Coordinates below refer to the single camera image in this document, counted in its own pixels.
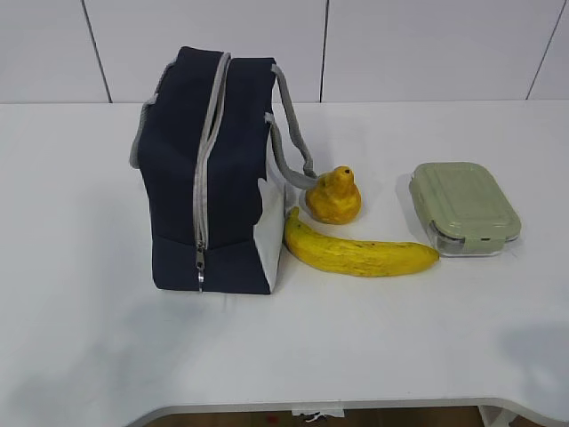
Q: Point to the yellow pear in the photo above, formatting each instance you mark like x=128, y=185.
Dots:
x=336, y=198

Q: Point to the yellow banana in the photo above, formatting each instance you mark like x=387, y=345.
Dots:
x=359, y=258

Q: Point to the navy blue lunch bag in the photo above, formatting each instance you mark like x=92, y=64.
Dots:
x=217, y=146

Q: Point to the green lid food container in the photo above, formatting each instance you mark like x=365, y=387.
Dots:
x=463, y=209

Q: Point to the white paper under table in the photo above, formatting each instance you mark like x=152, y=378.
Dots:
x=312, y=415

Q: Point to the white table leg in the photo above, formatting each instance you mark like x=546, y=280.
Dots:
x=496, y=416

